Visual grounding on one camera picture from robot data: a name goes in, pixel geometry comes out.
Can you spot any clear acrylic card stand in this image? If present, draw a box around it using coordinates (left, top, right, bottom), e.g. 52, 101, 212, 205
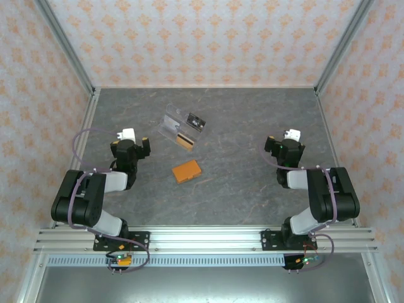
152, 102, 208, 153

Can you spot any orange leather card holder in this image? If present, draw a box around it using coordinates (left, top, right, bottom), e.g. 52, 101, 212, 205
172, 159, 203, 184

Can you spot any gold card with magnetic stripe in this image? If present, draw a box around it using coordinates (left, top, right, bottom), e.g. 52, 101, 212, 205
175, 133, 195, 149

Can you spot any black printed card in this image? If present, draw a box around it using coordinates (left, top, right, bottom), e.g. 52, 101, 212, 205
185, 112, 208, 133

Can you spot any grey metal panel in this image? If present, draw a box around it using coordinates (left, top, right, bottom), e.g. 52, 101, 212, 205
34, 266, 372, 303

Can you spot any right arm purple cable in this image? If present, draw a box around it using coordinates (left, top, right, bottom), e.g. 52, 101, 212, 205
258, 138, 338, 273

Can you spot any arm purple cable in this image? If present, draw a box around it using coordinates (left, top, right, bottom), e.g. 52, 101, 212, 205
258, 138, 338, 273
68, 128, 151, 274

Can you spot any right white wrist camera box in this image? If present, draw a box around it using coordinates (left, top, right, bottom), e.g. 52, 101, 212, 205
283, 128, 302, 143

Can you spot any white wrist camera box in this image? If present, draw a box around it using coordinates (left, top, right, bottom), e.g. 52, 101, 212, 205
116, 127, 137, 143
283, 128, 302, 143

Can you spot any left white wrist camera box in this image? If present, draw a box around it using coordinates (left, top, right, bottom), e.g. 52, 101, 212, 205
116, 127, 137, 143

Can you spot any aluminium side rail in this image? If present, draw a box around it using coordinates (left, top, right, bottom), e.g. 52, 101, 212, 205
50, 88, 102, 229
315, 90, 361, 229

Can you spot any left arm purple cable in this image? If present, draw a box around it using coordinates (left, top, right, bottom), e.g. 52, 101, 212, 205
68, 128, 151, 274

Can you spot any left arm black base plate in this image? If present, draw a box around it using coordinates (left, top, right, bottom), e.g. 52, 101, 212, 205
93, 230, 151, 252

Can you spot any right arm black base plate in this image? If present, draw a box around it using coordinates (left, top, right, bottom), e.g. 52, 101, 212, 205
261, 229, 316, 252

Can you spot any aluminium mounting rail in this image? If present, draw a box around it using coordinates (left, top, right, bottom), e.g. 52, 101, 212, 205
33, 225, 379, 254

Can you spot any aluminium corner post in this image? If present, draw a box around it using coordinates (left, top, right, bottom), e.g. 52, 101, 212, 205
314, 0, 376, 95
33, 0, 97, 95

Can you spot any grey slotted cable duct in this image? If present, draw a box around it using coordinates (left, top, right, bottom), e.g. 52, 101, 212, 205
46, 254, 287, 268

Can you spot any aluminium frame leg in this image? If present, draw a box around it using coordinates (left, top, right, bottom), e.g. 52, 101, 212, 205
17, 252, 48, 303
361, 252, 391, 303

